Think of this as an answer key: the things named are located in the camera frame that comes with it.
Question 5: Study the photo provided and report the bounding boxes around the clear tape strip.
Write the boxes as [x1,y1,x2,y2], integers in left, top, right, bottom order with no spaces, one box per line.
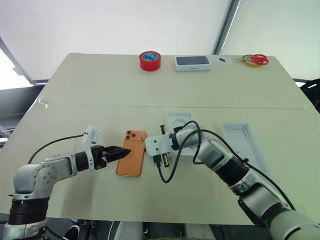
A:
[36,97,49,109]

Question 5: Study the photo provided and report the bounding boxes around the closed phone box with print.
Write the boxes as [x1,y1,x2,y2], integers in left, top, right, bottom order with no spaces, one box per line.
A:
[173,55,213,73]

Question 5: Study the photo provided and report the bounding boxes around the white phone box base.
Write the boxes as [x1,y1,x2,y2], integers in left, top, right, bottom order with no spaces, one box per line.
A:
[165,112,216,160]

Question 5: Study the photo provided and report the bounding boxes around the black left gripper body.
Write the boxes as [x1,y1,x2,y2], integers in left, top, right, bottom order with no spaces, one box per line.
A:
[90,144,111,172]

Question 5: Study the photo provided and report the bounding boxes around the grey window frame bar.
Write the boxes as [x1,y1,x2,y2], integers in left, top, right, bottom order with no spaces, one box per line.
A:
[0,36,50,85]
[211,0,241,55]

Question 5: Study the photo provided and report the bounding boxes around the red tape roll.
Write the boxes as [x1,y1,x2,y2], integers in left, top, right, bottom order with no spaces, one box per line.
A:
[138,50,162,73]

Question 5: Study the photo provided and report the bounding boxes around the orange smartphone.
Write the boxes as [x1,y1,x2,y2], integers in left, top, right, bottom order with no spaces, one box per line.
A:
[115,129,147,179]

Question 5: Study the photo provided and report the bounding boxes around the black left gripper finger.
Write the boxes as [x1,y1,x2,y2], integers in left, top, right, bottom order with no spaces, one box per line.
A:
[104,145,132,155]
[105,151,131,164]

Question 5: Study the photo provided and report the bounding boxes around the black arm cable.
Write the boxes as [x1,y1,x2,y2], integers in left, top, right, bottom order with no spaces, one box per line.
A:
[152,120,296,211]
[27,133,88,165]

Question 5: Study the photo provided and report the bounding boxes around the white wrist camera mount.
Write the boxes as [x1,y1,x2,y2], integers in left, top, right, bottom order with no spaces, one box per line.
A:
[145,132,176,157]
[81,124,103,173]

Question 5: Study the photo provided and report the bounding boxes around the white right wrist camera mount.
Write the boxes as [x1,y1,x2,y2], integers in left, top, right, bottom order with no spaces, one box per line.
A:
[145,132,176,157]

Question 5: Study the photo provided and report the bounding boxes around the red handled scissors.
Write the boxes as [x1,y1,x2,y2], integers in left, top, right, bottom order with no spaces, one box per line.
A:
[234,53,270,66]

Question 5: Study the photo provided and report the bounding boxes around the dark side desk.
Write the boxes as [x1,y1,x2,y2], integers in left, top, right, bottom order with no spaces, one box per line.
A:
[0,86,46,152]

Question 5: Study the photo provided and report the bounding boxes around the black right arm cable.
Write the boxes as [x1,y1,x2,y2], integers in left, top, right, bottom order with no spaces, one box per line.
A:
[152,120,296,211]

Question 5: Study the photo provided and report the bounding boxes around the white phone box lid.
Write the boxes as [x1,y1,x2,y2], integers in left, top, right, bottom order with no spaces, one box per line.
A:
[221,122,272,176]

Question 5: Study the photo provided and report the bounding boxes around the dark rounded shape under table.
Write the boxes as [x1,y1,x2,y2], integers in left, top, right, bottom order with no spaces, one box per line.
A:
[46,216,118,240]

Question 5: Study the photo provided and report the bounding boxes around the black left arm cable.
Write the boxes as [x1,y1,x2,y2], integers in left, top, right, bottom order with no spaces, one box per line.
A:
[27,133,88,165]

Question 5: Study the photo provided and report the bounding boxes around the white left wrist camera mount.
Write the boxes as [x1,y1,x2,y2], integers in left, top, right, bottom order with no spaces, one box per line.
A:
[81,124,103,173]

